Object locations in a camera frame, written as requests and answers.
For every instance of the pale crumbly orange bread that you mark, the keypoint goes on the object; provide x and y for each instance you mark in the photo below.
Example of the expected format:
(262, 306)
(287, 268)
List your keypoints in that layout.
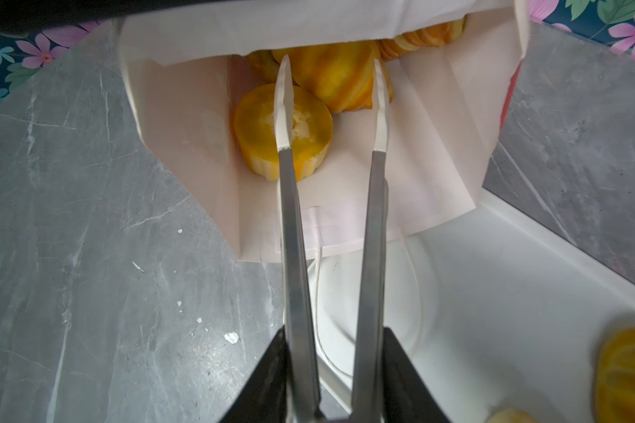
(511, 415)

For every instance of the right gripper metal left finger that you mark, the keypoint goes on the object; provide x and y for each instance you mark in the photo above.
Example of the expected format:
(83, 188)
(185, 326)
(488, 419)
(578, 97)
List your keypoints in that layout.
(303, 379)

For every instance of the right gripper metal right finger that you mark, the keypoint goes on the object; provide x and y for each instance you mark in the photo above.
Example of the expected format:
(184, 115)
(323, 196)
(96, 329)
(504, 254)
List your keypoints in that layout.
(367, 386)

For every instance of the small yellow bread in bag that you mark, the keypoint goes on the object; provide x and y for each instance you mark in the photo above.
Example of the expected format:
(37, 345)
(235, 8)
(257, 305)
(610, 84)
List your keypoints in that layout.
(264, 65)

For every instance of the yellow striped croissant bread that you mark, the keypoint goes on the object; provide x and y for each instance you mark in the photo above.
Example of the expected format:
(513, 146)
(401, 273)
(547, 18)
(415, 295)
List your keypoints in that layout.
(614, 384)

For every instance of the round yellow fluted bread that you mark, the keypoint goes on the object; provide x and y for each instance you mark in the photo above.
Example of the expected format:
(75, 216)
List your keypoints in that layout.
(254, 128)

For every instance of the striped yellow bread in bag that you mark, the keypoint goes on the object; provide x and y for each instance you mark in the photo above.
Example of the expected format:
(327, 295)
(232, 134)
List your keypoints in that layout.
(340, 74)

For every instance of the red white paper bag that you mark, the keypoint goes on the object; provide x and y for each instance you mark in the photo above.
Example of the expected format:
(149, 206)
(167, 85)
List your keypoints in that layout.
(184, 73)

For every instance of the white rectangular tray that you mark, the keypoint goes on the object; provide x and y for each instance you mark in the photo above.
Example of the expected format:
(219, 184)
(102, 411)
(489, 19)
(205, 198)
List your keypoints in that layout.
(495, 311)

